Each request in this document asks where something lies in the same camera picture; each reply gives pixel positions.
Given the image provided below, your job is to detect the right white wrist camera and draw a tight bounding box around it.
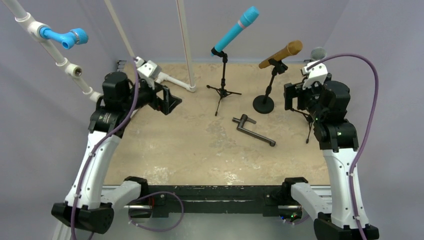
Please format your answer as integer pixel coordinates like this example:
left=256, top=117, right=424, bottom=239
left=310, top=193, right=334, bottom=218
left=300, top=61, right=329, bottom=90

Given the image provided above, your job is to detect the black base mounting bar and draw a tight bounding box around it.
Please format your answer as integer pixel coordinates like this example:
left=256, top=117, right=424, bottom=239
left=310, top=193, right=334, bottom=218
left=127, top=185, right=303, bottom=221

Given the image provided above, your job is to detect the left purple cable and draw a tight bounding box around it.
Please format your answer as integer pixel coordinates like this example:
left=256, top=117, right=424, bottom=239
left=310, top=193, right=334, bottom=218
left=69, top=56, right=140, bottom=240

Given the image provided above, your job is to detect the blue microphone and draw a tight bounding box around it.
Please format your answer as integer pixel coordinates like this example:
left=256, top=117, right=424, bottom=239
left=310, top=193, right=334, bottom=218
left=210, top=6, right=260, bottom=56

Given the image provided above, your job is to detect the black tripod microphone stand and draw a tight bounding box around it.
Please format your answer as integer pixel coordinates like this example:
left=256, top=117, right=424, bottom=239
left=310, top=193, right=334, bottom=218
left=206, top=47, right=242, bottom=116

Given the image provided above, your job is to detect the black shock-mount tripod stand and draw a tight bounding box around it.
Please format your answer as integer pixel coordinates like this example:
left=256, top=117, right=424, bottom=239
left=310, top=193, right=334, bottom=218
left=290, top=108, right=314, bottom=144

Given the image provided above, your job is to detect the white PVC pipe frame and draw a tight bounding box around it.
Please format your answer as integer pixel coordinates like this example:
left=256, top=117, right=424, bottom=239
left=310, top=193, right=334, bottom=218
left=3, top=0, right=197, bottom=102

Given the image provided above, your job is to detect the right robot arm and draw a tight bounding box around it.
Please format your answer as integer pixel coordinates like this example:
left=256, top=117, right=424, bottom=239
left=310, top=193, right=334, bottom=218
left=280, top=80, right=380, bottom=240

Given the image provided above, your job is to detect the gold microphone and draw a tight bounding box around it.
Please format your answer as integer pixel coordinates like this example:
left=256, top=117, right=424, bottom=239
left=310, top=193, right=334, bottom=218
left=258, top=40, right=303, bottom=69

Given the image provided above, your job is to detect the blue pipe fitting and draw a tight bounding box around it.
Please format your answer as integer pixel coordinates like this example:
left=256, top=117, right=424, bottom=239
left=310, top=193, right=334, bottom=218
left=39, top=27, right=89, bottom=50

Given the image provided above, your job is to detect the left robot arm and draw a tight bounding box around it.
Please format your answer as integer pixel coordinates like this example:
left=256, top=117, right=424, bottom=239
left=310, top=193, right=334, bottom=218
left=51, top=71, right=182, bottom=239

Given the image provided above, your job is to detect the dark grey metal pipe fitting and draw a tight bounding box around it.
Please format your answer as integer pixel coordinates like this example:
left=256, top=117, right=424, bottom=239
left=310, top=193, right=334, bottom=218
left=232, top=114, right=276, bottom=147

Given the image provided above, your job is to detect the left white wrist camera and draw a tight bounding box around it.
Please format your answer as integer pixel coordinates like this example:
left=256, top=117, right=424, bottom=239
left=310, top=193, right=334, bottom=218
left=134, top=56, right=162, bottom=81

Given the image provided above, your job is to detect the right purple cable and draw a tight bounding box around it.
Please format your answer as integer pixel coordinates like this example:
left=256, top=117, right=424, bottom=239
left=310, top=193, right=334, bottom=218
left=306, top=53, right=380, bottom=240

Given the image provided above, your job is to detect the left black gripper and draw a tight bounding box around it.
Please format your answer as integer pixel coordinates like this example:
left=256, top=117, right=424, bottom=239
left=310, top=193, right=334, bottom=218
left=121, top=77, right=181, bottom=115

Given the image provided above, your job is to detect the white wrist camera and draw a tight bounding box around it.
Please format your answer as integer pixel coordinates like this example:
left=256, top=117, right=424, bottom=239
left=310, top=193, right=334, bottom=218
left=134, top=56, right=162, bottom=81
left=300, top=61, right=329, bottom=90

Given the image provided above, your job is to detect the black round-base microphone stand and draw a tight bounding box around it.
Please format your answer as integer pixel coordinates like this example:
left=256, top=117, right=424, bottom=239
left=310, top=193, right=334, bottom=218
left=252, top=58, right=288, bottom=114

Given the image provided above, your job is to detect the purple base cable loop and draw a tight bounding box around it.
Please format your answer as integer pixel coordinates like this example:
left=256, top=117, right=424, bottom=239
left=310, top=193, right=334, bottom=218
left=128, top=191, right=185, bottom=233

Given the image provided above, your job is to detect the glitter silver-head microphone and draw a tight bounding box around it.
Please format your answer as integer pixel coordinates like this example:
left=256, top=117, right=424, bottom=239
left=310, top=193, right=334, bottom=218
left=310, top=47, right=328, bottom=62

